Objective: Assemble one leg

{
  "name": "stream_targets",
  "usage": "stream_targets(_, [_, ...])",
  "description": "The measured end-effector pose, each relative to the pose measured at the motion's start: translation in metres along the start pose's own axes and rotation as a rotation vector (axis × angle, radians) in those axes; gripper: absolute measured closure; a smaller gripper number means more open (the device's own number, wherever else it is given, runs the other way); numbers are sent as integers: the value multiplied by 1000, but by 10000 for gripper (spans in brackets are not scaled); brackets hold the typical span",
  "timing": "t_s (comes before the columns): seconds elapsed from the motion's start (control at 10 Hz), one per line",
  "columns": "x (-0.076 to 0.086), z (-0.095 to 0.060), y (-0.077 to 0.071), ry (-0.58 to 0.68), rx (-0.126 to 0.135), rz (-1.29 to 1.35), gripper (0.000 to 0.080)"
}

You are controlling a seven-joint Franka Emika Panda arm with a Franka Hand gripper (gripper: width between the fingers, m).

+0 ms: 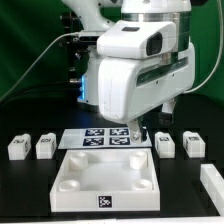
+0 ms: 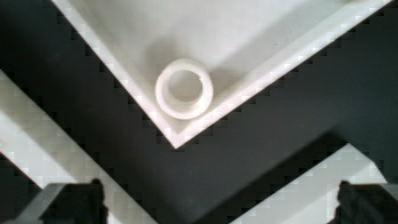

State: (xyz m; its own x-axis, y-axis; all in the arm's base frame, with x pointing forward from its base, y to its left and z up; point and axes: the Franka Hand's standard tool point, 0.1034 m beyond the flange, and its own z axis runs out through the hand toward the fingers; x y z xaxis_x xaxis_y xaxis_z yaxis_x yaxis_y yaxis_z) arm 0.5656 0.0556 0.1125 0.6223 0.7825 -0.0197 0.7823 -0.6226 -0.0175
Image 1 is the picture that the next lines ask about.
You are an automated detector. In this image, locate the white marker sheet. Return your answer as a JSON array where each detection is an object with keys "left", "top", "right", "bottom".
[{"left": 58, "top": 127, "right": 152, "bottom": 149}]

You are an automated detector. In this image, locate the black mounted camera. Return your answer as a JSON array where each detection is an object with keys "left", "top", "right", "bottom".
[{"left": 72, "top": 32, "right": 99, "bottom": 45}]

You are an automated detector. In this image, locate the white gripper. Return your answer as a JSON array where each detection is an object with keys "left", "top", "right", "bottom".
[{"left": 98, "top": 43, "right": 195, "bottom": 144}]

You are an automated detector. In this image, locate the white L-shaped obstacle wall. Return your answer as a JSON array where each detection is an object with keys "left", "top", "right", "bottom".
[{"left": 200, "top": 164, "right": 224, "bottom": 217}]

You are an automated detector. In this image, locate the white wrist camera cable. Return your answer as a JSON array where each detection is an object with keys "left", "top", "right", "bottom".
[{"left": 183, "top": 33, "right": 224, "bottom": 94}]

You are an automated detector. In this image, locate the white square tabletop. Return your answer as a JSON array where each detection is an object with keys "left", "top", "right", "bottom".
[{"left": 50, "top": 148, "right": 160, "bottom": 212}]

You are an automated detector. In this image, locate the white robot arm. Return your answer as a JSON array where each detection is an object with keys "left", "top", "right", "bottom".
[{"left": 61, "top": 0, "right": 195, "bottom": 143}]

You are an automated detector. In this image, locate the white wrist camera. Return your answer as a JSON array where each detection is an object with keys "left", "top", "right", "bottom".
[{"left": 97, "top": 20, "right": 177, "bottom": 59}]

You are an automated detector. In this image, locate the black cable bundle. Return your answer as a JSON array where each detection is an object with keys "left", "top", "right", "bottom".
[{"left": 0, "top": 79, "right": 81, "bottom": 108}]

